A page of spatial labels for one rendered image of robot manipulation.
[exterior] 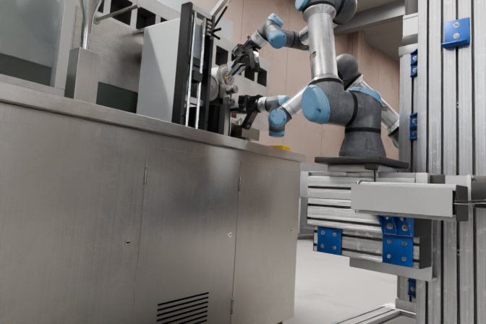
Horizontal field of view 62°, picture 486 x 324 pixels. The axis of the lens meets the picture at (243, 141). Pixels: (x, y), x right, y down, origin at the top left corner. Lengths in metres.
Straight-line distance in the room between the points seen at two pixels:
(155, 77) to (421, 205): 1.25
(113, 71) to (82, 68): 0.42
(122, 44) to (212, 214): 0.96
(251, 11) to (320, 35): 5.56
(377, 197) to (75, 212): 0.80
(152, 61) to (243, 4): 5.00
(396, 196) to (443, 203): 0.11
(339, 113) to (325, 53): 0.21
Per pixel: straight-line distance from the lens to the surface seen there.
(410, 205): 1.12
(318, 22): 1.45
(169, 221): 1.39
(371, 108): 1.36
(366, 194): 1.16
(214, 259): 1.58
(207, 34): 1.79
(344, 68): 1.81
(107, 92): 1.97
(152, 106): 1.85
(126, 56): 2.06
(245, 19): 6.79
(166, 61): 1.85
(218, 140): 1.51
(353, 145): 1.33
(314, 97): 1.28
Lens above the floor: 0.69
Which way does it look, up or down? 7 degrees up
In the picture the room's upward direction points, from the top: 4 degrees clockwise
